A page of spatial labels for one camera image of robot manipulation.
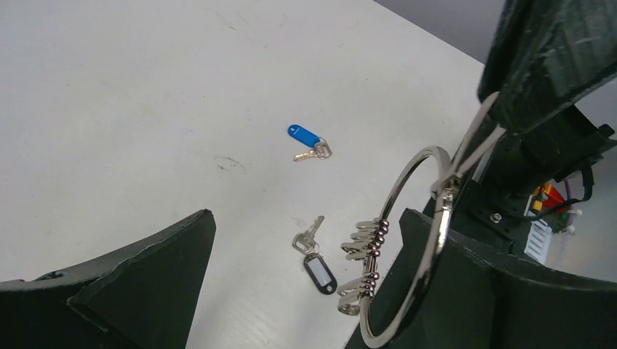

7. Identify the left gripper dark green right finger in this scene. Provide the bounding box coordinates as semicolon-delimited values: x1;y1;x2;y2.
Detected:
388;216;616;348

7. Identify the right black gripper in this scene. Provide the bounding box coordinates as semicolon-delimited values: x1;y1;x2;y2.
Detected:
477;1;616;193

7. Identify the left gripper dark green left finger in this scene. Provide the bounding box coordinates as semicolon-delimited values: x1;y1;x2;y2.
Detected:
1;209;216;348

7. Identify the silver key with blue tag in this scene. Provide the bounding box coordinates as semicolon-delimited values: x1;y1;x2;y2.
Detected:
287;124;333;162

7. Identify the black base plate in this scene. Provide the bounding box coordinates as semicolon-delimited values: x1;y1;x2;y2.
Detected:
451;180;531;258

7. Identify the right white cable duct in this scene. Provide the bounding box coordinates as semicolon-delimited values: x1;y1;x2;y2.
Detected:
524;220;553;265

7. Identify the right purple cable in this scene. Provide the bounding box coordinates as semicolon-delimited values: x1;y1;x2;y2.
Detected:
561;178;582;235

